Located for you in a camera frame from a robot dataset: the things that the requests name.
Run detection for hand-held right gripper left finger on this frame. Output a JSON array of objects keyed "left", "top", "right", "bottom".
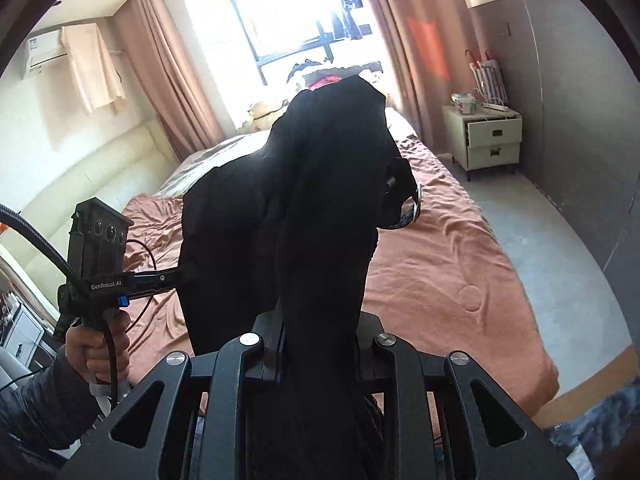
[{"left": 57, "top": 312, "right": 288, "bottom": 480}]

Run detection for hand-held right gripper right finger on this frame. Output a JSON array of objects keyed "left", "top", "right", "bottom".
[{"left": 350, "top": 312, "right": 576, "bottom": 480}]

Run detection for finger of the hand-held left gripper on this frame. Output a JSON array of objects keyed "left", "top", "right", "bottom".
[{"left": 124, "top": 270, "right": 185, "bottom": 294}]

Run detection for black pants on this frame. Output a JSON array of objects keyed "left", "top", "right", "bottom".
[{"left": 180, "top": 76, "right": 423, "bottom": 480}]

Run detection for person's left forearm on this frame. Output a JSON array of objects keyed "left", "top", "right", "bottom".
[{"left": 0, "top": 347, "right": 113, "bottom": 461}]

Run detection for person's left hand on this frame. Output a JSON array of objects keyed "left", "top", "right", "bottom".
[{"left": 65, "top": 315, "right": 132, "bottom": 386}]

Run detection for cream padded headboard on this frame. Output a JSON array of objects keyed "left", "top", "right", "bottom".
[{"left": 0, "top": 120, "right": 183, "bottom": 261}]

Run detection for brown fleece blanket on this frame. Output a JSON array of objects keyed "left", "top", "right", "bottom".
[{"left": 120, "top": 135, "right": 561, "bottom": 421}]

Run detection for white cabinet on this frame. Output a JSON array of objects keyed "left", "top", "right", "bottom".
[{"left": 0, "top": 290, "right": 51, "bottom": 361}]

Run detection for brown curtain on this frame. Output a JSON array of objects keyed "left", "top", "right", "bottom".
[
  {"left": 352, "top": 0, "right": 456, "bottom": 116},
  {"left": 112, "top": 0, "right": 226, "bottom": 163}
]

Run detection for beige hanging cloth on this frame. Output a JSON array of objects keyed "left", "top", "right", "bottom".
[{"left": 60, "top": 22, "right": 130, "bottom": 116}]

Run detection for beige plush toy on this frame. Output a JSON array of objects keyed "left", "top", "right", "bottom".
[{"left": 239, "top": 101, "right": 281, "bottom": 135}]

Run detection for white air conditioner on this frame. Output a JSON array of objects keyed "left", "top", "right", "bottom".
[{"left": 20, "top": 27, "right": 68, "bottom": 78}]

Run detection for grey fuzzy cloth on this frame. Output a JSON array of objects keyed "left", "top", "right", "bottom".
[{"left": 545, "top": 385, "right": 640, "bottom": 461}]

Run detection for white nightstand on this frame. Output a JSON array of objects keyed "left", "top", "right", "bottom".
[{"left": 442, "top": 105, "right": 523, "bottom": 181}]

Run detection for red cloth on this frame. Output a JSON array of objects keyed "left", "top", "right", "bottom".
[{"left": 305, "top": 74, "right": 346, "bottom": 92}]

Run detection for black and white cloth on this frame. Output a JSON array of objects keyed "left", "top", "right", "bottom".
[{"left": 287, "top": 59, "right": 383, "bottom": 83}]

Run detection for striped bag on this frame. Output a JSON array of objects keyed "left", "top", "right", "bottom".
[{"left": 465, "top": 49, "right": 508, "bottom": 106}]

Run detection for hanging blue jeans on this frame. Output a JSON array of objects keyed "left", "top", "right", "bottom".
[{"left": 330, "top": 0, "right": 373, "bottom": 41}]

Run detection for black braided cable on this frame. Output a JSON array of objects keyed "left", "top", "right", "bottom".
[{"left": 0, "top": 204, "right": 81, "bottom": 286}]

